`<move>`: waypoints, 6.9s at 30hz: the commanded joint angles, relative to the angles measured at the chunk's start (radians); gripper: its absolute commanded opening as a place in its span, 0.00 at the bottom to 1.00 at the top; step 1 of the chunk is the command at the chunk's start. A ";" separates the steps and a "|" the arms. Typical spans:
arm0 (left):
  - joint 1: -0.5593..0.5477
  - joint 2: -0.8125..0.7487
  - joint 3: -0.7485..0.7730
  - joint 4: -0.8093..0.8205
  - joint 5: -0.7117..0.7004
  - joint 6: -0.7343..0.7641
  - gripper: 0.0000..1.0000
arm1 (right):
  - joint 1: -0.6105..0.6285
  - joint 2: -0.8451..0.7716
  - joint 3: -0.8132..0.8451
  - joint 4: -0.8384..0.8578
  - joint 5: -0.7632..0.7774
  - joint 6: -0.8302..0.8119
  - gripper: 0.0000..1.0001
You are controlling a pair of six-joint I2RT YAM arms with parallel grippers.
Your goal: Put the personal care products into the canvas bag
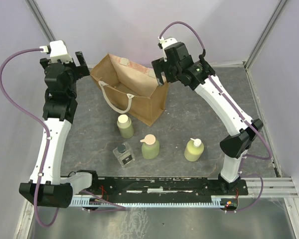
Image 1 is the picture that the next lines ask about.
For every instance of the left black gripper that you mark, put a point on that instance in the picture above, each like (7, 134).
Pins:
(80, 70)

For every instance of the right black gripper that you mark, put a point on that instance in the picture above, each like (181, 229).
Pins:
(160, 65)

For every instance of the brown canvas tote bag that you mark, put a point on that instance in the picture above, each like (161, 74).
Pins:
(131, 88)

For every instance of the green bottle cap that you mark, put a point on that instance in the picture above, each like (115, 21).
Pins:
(125, 126)

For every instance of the green bottle beige pump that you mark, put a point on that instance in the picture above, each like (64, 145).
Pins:
(150, 146)

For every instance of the yellow-green bottle white pump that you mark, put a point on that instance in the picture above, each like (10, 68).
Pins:
(194, 149)

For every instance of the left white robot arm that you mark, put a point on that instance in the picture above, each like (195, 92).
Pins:
(46, 187)

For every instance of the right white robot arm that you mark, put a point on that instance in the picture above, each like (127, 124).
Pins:
(242, 129)

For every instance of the clear square glass bottle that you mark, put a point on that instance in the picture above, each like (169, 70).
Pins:
(124, 154)

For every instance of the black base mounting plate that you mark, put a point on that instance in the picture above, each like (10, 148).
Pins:
(154, 189)

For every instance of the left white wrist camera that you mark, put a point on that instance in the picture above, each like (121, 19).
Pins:
(57, 51)

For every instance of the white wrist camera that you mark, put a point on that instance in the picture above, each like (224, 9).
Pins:
(57, 51)
(164, 43)

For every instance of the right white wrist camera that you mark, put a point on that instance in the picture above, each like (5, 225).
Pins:
(164, 43)

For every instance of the white slotted cable duct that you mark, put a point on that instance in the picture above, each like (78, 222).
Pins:
(86, 201)

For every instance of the aluminium frame rail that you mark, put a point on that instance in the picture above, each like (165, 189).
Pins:
(252, 188)

